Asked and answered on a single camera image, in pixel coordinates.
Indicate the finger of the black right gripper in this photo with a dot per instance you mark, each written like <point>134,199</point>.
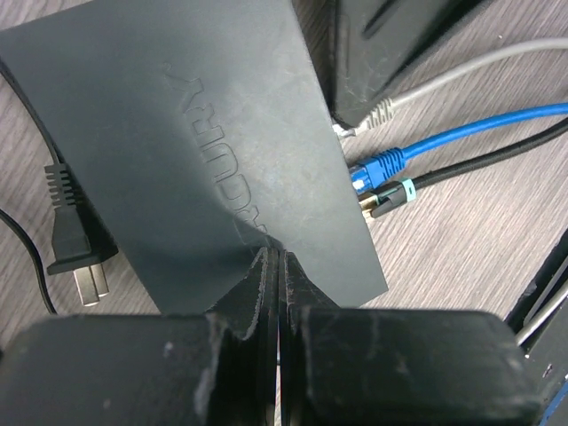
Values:
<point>375,44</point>

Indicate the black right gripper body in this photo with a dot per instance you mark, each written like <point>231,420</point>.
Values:
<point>539,318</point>

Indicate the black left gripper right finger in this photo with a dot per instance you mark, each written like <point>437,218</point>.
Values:
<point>342,366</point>

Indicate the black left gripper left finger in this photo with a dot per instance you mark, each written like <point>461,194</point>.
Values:
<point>215,368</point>

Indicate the black network switch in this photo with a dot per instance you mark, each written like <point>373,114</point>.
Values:
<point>199,133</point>

